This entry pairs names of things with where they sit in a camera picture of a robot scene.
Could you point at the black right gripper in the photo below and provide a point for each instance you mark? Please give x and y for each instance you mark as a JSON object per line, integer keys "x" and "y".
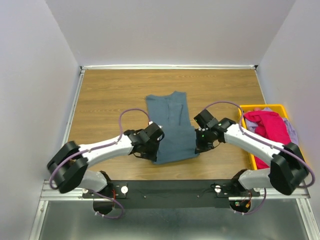
{"x": 199, "y": 146}

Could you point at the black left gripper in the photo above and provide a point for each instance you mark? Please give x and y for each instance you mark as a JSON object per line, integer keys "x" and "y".
{"x": 152, "y": 156}

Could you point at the teal blue t-shirt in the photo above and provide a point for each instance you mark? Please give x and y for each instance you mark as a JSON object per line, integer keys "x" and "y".
{"x": 172, "y": 113}

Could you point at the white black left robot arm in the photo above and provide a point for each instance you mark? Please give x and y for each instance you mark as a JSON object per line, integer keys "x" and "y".
{"x": 69, "y": 167}

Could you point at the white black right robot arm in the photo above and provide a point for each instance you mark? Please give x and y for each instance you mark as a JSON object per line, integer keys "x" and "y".
{"x": 286, "y": 167}

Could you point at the lavender t-shirt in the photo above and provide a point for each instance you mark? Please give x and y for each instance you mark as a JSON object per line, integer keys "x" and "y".
{"x": 291, "y": 132}

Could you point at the magenta t-shirt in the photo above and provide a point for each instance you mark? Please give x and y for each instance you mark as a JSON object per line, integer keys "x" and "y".
{"x": 270, "y": 127}

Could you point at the yellow plastic bin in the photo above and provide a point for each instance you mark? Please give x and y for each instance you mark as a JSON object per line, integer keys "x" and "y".
{"x": 269, "y": 121}

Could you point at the aluminium back table rail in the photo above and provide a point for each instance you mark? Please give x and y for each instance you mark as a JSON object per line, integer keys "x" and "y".
{"x": 168, "y": 67}

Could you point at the aluminium table rail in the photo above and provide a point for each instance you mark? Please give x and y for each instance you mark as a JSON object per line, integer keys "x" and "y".
{"x": 74, "y": 102}
{"x": 168, "y": 67}

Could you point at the aluminium left table rail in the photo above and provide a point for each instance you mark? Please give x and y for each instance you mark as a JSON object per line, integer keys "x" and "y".
{"x": 74, "y": 102}

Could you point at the aluminium front frame rail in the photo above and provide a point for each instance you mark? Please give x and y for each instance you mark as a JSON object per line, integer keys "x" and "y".
{"x": 188, "y": 189}

